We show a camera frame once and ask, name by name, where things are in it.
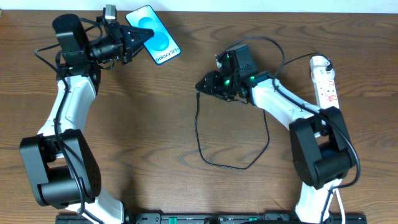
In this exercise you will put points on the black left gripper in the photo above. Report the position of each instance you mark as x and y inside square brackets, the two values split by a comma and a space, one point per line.
[125, 43]

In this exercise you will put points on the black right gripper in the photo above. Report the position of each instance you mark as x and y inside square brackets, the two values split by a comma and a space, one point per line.
[219, 84]

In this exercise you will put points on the blue Galaxy smartphone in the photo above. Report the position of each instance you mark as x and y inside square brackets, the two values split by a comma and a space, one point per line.
[161, 47]

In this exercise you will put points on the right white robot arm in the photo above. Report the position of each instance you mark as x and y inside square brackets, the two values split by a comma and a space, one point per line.
[321, 148]

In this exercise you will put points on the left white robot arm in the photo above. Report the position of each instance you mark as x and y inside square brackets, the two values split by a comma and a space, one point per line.
[60, 166]

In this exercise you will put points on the white USB charger adapter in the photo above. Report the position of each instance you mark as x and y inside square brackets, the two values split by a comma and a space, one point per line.
[321, 69]

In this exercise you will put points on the white power strip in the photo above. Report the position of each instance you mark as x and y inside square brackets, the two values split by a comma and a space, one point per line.
[326, 95]

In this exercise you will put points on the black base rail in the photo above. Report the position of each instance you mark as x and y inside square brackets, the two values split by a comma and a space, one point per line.
[272, 217]

